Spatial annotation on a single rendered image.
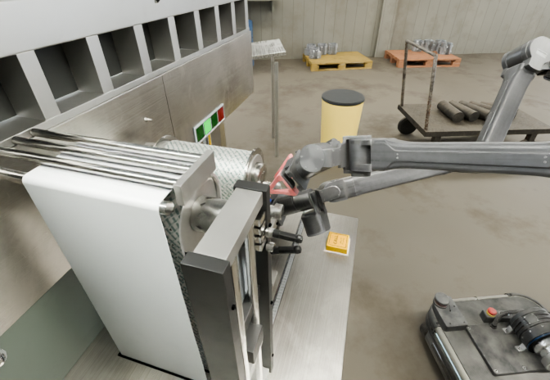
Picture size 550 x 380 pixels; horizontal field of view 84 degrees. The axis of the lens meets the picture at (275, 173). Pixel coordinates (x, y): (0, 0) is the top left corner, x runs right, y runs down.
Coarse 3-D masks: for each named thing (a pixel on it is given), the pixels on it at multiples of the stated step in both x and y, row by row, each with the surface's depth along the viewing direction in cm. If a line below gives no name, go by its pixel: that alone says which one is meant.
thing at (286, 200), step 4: (276, 196) 90; (280, 196) 91; (284, 196) 88; (288, 196) 87; (292, 196) 87; (276, 200) 88; (280, 200) 88; (284, 200) 87; (288, 200) 86; (292, 200) 85; (272, 204) 87; (284, 204) 86; (288, 204) 86; (292, 204) 85; (284, 208) 86; (288, 208) 86; (292, 208) 85; (284, 212) 87; (288, 212) 87; (292, 212) 86; (296, 212) 86; (284, 216) 90; (280, 220) 87; (284, 220) 89; (280, 224) 87
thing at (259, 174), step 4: (256, 164) 77; (260, 164) 77; (264, 164) 78; (256, 168) 76; (260, 168) 76; (264, 168) 79; (252, 172) 75; (256, 172) 75; (260, 172) 76; (264, 172) 79; (252, 176) 75; (256, 176) 75; (260, 176) 76; (264, 176) 80; (252, 180) 75; (256, 180) 75; (260, 180) 78; (264, 180) 81
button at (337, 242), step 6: (330, 234) 106; (336, 234) 106; (342, 234) 106; (330, 240) 104; (336, 240) 104; (342, 240) 104; (348, 240) 104; (330, 246) 102; (336, 246) 102; (342, 246) 102; (342, 252) 102
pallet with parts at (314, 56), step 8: (304, 48) 636; (312, 48) 602; (320, 48) 634; (328, 48) 640; (336, 48) 639; (304, 56) 636; (312, 56) 608; (320, 56) 615; (328, 56) 632; (336, 56) 632; (344, 56) 632; (352, 56) 631; (360, 56) 631; (312, 64) 586; (320, 64) 588; (328, 64) 628; (336, 64) 630; (344, 64) 595; (352, 64) 634; (368, 64) 602
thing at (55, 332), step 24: (72, 288) 70; (48, 312) 65; (72, 312) 71; (96, 312) 78; (0, 336) 56; (24, 336) 61; (48, 336) 66; (72, 336) 72; (96, 336) 80; (24, 360) 61; (48, 360) 67; (72, 360) 73
